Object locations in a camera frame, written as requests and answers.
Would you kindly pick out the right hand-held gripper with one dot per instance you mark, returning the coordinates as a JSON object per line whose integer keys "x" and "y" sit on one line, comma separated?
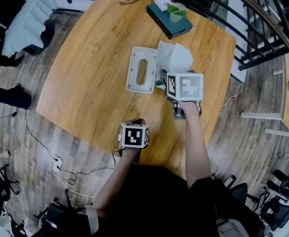
{"x": 189, "y": 86}

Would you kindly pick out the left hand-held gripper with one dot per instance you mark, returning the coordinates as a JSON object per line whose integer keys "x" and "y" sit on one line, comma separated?
{"x": 133, "y": 137}

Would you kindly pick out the white tissues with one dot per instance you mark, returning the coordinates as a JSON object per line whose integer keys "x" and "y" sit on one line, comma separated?
{"x": 174, "y": 57}

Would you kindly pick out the white tissue holder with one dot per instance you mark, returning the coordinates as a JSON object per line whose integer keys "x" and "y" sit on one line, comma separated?
{"x": 142, "y": 70}

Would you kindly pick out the person's right forearm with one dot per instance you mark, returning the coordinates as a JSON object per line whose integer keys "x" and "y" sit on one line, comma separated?
{"x": 196, "y": 147}

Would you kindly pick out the person's left forearm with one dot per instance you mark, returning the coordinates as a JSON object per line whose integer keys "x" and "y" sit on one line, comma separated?
{"x": 115, "y": 181}

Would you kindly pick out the dark green tissue box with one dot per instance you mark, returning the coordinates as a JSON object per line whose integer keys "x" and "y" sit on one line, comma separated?
{"x": 170, "y": 21}

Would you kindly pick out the person's black clothing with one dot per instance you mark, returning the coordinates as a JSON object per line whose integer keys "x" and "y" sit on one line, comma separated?
{"x": 154, "y": 204}

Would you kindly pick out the green patterned tissue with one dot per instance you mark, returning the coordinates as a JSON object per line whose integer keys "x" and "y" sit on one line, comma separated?
{"x": 176, "y": 12}

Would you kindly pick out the white power strip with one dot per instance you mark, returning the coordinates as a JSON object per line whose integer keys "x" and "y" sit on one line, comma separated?
{"x": 57, "y": 164}

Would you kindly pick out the wooden table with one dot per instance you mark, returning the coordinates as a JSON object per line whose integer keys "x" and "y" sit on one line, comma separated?
{"x": 92, "y": 65}

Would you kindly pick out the white paper sheet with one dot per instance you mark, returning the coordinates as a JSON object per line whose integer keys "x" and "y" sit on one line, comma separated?
{"x": 162, "y": 1}

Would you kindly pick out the black metal railing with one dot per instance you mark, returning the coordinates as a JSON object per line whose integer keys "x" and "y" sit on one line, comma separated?
{"x": 253, "y": 21}

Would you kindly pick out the eyeglasses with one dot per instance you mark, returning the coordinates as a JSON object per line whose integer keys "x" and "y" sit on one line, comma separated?
{"x": 130, "y": 0}

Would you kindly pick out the black chair base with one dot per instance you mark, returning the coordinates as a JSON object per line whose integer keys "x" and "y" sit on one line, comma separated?
{"x": 1, "y": 186}

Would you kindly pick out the black office chair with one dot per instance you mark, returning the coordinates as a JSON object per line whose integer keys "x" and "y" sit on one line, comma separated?
{"x": 277, "y": 212}

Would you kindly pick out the white cloth covered table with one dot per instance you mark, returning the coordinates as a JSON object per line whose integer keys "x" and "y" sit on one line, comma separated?
{"x": 27, "y": 18}

